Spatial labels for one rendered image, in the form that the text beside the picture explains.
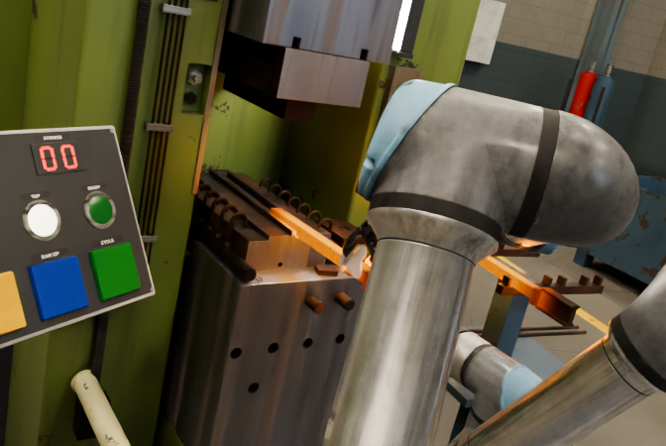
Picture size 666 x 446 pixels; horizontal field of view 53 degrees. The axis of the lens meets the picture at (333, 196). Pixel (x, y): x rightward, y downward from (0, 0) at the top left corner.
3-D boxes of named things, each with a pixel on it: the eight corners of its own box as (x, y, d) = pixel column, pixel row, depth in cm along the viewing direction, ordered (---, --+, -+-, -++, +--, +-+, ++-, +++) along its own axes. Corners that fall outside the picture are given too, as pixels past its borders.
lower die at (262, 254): (324, 266, 146) (332, 230, 143) (243, 271, 134) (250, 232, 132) (239, 200, 178) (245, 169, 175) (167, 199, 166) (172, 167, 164)
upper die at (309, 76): (360, 108, 136) (371, 61, 134) (276, 98, 124) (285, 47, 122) (263, 68, 168) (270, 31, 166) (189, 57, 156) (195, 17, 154)
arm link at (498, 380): (508, 442, 90) (526, 388, 88) (452, 396, 99) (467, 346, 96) (544, 430, 95) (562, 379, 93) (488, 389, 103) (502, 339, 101)
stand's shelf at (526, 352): (592, 391, 162) (594, 385, 162) (464, 407, 143) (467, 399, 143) (509, 330, 187) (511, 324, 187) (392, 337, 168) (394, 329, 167)
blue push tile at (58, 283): (90, 305, 95) (77, 254, 95) (45, 320, 89) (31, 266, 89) (82, 306, 96) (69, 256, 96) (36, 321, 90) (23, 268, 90)
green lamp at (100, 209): (116, 226, 101) (120, 199, 100) (85, 227, 99) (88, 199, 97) (110, 219, 104) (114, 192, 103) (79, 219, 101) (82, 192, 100)
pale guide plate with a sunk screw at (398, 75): (407, 140, 163) (424, 70, 158) (379, 137, 158) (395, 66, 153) (401, 138, 164) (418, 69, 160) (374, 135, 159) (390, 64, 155)
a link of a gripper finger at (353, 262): (339, 292, 120) (369, 263, 115) (327, 266, 123) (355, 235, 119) (352, 292, 122) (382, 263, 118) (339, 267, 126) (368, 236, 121)
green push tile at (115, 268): (142, 287, 103) (131, 241, 103) (104, 300, 97) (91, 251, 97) (134, 289, 104) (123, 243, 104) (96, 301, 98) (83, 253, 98)
